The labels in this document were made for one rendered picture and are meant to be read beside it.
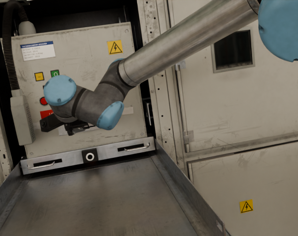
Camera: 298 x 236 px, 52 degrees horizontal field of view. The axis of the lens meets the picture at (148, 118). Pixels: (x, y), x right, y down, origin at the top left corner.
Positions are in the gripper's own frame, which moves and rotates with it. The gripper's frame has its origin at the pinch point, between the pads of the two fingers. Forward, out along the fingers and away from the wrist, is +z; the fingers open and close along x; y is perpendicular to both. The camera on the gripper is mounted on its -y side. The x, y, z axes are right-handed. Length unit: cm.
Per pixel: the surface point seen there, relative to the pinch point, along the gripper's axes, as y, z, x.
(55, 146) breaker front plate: -8.2, 7.9, -3.0
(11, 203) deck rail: -20.8, -8.8, -24.4
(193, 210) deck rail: 31, -34, -39
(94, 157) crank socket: 6.3, 8.1, -10.2
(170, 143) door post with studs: 37.6, 7.1, -10.4
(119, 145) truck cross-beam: 17.3, 8.8, -7.0
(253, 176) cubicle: 72, 16, -30
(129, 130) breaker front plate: 22.4, 7.2, -1.9
